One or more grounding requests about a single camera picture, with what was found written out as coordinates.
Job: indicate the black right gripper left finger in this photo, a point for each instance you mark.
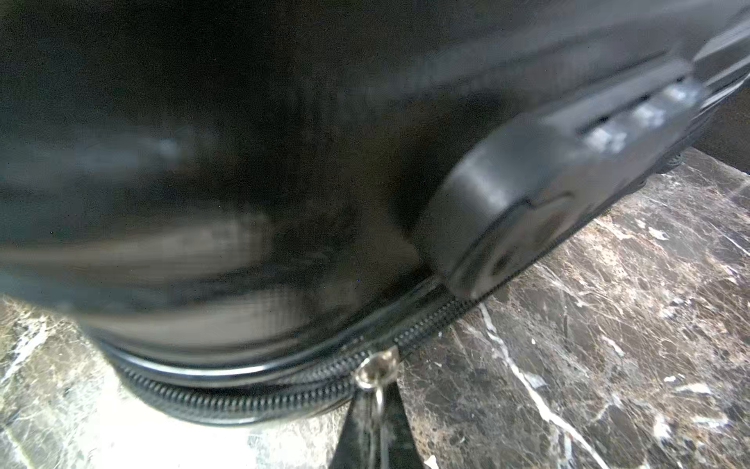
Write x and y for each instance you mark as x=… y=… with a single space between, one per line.
x=356 y=445

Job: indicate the silver zipper pull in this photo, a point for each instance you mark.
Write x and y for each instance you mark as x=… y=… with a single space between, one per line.
x=375 y=374

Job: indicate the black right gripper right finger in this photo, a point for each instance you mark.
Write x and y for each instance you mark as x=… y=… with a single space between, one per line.
x=398 y=449

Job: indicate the black hard-shell suitcase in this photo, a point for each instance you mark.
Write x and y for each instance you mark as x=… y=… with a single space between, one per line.
x=239 y=201

